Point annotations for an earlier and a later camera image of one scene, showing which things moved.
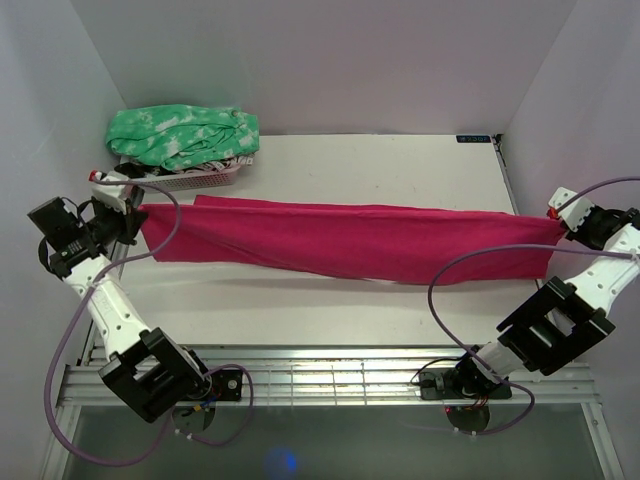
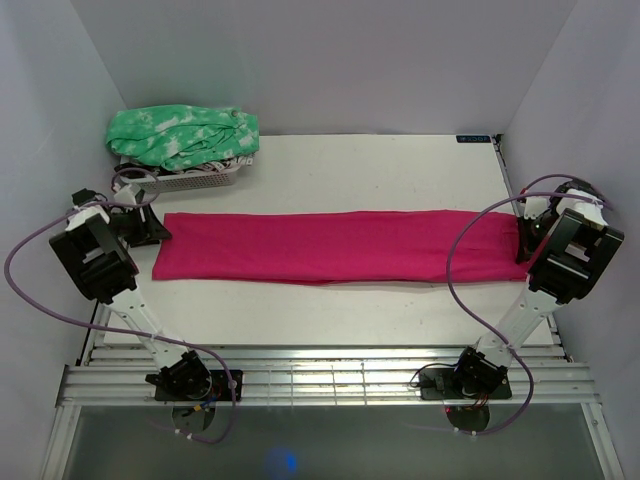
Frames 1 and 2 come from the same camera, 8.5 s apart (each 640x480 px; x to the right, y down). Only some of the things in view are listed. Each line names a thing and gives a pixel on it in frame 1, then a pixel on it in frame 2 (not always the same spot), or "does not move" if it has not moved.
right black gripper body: x=595 y=230 to x=546 y=221
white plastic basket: x=190 y=181 does not move
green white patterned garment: x=177 y=136 does not move
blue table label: x=473 y=139 does not move
